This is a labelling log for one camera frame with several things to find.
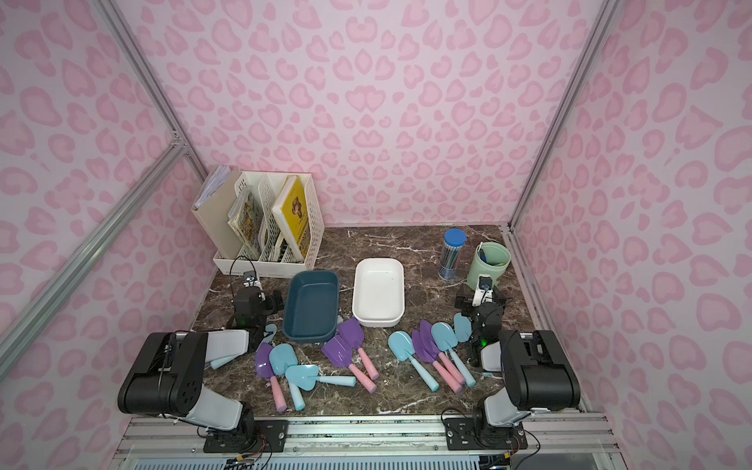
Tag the illustrated picture book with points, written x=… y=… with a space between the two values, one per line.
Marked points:
x=244 y=218

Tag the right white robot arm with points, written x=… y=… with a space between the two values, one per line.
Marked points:
x=537 y=376

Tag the teal heart shovel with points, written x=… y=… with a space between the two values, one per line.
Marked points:
x=306 y=377

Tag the yellow book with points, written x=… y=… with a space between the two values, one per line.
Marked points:
x=292 y=218

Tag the beige folder with papers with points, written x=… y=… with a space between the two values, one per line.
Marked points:
x=211 y=208

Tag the purple shovel pink handle left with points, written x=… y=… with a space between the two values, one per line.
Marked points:
x=264 y=368

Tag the purple square shovel centre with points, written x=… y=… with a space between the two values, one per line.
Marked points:
x=340 y=355

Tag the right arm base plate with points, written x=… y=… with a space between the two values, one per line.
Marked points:
x=464 y=433

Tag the dark teal storage box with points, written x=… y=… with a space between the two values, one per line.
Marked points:
x=312 y=308

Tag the green cup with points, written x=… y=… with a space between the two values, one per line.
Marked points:
x=490 y=259

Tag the white file organizer rack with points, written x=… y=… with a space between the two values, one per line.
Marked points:
x=276 y=260

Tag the purple square shovel pink handle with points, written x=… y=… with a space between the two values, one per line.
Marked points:
x=351 y=332

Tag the blue lid pen tube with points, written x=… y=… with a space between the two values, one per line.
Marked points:
x=454 y=240

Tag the teal pointed shovel far right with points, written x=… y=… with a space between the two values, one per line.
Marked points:
x=462 y=328

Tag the white storage box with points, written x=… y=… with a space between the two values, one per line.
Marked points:
x=379 y=292

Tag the purple pointed shovel upper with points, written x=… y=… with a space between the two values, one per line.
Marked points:
x=431 y=346

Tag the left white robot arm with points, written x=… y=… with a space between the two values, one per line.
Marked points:
x=167 y=379

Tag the aluminium front rail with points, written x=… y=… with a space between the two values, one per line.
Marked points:
x=567 y=440

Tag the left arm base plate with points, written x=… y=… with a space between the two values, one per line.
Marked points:
x=268 y=435

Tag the teal shovel far left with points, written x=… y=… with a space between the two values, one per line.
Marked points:
x=269 y=334

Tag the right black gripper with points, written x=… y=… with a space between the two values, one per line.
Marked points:
x=481 y=317

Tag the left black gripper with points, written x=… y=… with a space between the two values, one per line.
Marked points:
x=250 y=315

